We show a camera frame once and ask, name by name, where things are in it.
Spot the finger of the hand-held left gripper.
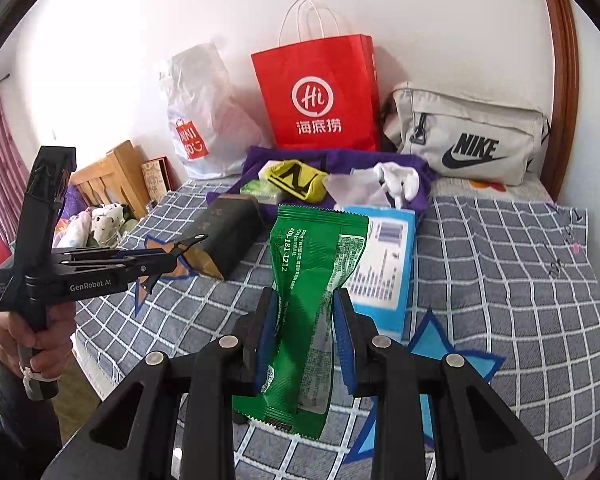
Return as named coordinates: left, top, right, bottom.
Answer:
left=130, top=265, right=178, bottom=295
left=55, top=233, right=210, bottom=271

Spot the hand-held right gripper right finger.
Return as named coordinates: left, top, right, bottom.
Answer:
left=331, top=287, right=563, bottom=480

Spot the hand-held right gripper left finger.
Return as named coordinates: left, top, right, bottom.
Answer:
left=40, top=286, right=281, bottom=480

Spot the green snack packet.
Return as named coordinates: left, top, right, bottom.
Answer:
left=231, top=203, right=372, bottom=438

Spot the light green tissue packet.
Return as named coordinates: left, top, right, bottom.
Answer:
left=239, top=177, right=287, bottom=204

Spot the clear plastic bag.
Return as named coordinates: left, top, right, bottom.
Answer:
left=325, top=169, right=396, bottom=211

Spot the yellow black pouch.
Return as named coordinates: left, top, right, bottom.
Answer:
left=265, top=159, right=328, bottom=204

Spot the person's left forearm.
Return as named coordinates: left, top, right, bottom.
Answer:
left=0, top=345, right=63, bottom=480

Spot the person's left hand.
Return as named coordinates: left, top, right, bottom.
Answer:
left=0, top=305, right=76, bottom=386

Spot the white spotted plush toy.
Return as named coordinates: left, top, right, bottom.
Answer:
left=87, top=203, right=131, bottom=248

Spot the purple plush toy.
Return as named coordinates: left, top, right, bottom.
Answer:
left=64, top=185, right=88, bottom=216

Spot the patterned box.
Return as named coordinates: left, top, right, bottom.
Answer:
left=141, top=157, right=173, bottom=206

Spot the dark green box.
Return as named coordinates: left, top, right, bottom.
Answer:
left=177, top=194, right=273, bottom=281

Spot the blue box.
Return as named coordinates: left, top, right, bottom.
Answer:
left=342, top=205, right=417, bottom=343

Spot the pink curtain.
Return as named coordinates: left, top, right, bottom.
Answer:
left=0, top=85, right=31, bottom=241

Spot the purple cloth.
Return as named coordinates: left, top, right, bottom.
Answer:
left=206, top=145, right=438, bottom=213

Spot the white plastic bag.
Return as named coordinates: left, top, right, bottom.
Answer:
left=159, top=42, right=273, bottom=181

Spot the grey checked bed sheet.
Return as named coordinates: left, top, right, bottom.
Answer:
left=72, top=180, right=600, bottom=480

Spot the white quilted pad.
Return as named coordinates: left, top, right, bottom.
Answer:
left=432, top=172, right=551, bottom=206

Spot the grey waist bag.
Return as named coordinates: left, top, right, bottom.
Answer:
left=380, top=81, right=552, bottom=188

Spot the red paper bag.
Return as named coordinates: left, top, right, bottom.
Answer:
left=251, top=0, right=381, bottom=152

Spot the brown wooden headboard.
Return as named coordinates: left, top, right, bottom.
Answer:
left=532, top=0, right=581, bottom=201

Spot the wooden bed frame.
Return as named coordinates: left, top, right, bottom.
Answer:
left=67, top=140, right=151, bottom=221

